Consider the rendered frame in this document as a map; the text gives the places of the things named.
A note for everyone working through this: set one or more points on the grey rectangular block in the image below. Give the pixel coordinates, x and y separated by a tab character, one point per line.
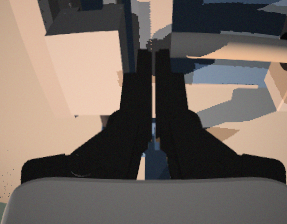
90	56

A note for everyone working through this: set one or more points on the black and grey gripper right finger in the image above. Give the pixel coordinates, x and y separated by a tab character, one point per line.
199	154

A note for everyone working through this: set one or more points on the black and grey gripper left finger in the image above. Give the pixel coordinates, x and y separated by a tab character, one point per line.
115	152

